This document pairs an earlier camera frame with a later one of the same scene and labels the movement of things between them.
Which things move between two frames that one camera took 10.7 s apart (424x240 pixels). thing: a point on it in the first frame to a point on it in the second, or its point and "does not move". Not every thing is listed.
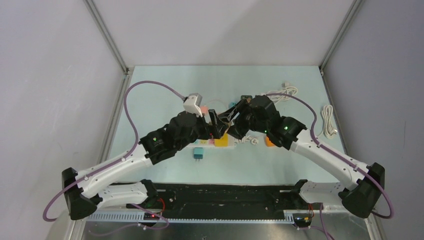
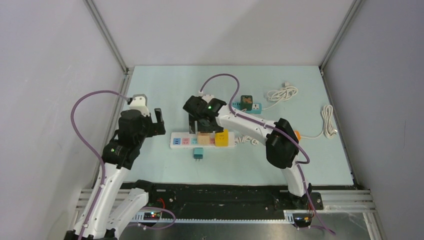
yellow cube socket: x=223 y=142 does not move
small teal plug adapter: x=198 y=153 does not move
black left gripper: x=216 y=130 to x=156 y=128
